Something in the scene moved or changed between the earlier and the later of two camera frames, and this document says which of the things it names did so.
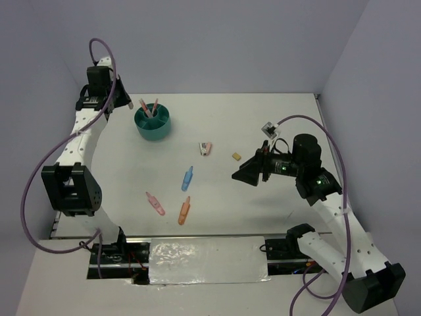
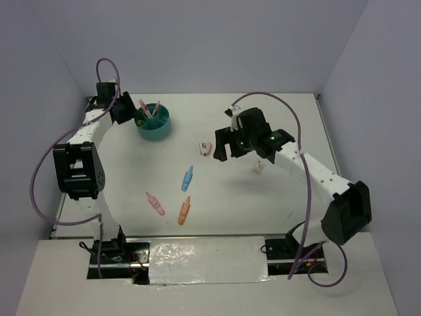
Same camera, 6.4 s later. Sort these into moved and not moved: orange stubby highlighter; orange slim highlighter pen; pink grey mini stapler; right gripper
Moved: right gripper
Not moved: orange slim highlighter pen; pink grey mini stapler; orange stubby highlighter
